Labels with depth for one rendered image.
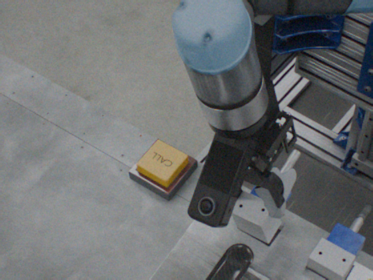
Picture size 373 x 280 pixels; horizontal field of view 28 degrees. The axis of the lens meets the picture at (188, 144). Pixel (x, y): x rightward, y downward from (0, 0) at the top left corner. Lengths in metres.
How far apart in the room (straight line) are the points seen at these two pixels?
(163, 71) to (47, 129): 1.18
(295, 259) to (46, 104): 0.54
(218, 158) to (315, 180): 1.08
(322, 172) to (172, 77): 0.70
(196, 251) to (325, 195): 0.91
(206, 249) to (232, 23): 0.41
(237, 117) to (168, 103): 1.55
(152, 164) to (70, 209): 0.15
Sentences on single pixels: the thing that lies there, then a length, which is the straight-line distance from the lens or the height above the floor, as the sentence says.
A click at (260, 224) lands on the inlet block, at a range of 0.97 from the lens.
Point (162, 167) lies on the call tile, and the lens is 1.16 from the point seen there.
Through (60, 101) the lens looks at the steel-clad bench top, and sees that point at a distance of 1.32.
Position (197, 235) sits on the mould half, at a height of 0.89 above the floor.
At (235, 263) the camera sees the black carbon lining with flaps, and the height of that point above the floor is 0.88.
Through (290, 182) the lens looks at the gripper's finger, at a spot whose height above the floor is 0.99.
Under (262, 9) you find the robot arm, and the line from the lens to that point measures 0.81.
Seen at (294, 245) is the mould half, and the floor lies 0.89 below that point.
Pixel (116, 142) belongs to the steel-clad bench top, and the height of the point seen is 0.80.
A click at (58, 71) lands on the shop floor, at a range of 2.48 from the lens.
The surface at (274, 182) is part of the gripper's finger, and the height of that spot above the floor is 1.04.
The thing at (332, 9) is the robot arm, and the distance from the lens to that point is 0.82.
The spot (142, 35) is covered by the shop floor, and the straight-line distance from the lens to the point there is 2.54.
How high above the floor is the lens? 1.78
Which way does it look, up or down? 53 degrees down
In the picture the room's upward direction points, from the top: 4 degrees counter-clockwise
